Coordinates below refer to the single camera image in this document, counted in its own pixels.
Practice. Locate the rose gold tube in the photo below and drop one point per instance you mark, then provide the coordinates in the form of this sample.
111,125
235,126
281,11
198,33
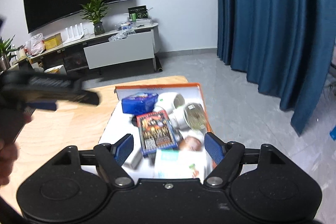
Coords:
193,144

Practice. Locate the black green display box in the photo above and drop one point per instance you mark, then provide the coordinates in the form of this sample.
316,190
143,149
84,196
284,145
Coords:
137,12

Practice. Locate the white yellow carton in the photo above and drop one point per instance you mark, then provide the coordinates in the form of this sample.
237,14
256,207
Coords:
56,69

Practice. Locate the green white carton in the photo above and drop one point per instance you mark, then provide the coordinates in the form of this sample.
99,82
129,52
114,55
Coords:
176,163

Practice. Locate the orange white cardboard box lid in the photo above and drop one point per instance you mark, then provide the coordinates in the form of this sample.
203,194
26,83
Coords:
118,124

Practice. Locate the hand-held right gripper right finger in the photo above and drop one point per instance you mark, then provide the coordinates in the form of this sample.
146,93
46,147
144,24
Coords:
214,148

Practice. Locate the blue curtain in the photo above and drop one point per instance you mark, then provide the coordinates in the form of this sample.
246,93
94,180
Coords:
262,16

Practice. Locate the white labelled adapter box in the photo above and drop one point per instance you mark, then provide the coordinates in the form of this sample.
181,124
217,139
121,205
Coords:
134,158

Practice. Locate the blue plastic object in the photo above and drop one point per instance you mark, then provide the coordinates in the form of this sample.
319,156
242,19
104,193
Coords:
333,132

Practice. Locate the white television cabinet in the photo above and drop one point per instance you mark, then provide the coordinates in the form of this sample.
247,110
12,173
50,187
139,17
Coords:
118,52

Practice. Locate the leafy plant in steel cup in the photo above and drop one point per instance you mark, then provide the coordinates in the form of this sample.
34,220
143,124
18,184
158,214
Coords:
6,47

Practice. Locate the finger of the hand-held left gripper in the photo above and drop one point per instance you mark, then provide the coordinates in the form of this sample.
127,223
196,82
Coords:
42,105
65,90

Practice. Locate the colourful card box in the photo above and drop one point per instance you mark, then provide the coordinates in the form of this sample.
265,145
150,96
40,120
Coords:
156,132

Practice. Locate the crumpled clear plastic wrap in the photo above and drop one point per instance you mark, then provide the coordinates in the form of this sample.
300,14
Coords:
120,35

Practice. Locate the potted plant in dark vase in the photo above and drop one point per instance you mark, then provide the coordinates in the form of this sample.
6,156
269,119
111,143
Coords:
95,10

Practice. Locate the white red plastic bag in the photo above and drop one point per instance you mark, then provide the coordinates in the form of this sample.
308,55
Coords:
35,44

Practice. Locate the white router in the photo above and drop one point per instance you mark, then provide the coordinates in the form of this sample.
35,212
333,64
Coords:
74,33

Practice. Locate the clear plastic boxes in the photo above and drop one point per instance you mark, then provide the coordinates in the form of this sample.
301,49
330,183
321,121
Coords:
136,24

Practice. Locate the white repellent plug with bottle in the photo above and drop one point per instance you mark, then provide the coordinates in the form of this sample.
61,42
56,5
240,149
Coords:
181,119

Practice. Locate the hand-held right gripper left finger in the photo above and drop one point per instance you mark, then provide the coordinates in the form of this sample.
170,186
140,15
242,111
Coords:
123,148

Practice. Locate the yellow cardboard box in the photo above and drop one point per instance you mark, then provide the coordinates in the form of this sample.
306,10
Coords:
53,41

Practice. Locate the person's left hand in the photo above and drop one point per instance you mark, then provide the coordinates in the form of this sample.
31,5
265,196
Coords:
8,161

